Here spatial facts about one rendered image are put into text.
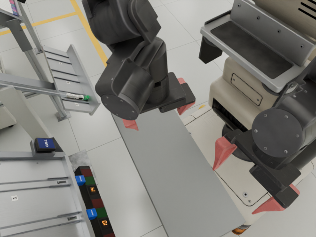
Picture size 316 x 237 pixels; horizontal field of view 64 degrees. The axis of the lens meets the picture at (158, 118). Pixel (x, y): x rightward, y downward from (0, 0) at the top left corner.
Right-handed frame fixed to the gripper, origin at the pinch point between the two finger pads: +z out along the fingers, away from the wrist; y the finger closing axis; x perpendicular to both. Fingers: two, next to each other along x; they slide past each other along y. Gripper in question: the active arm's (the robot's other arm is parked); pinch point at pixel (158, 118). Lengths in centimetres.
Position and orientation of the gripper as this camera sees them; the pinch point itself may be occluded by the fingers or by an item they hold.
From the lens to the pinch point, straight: 53.8
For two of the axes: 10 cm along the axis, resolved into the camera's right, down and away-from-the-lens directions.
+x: -3.4, -7.8, 5.3
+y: 9.4, -3.3, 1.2
